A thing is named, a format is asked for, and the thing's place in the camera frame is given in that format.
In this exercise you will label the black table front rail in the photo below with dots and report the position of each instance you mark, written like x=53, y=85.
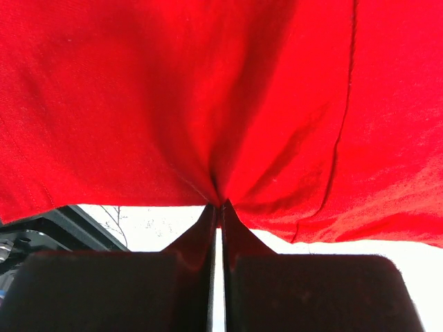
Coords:
x=67, y=228

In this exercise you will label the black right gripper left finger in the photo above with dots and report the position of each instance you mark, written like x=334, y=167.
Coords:
x=169, y=290

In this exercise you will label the floral patterned table mat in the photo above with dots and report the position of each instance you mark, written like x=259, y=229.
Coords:
x=149, y=229

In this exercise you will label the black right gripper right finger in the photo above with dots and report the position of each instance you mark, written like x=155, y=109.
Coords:
x=268, y=291

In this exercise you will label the red t shirt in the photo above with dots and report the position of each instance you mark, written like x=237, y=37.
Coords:
x=320, y=121

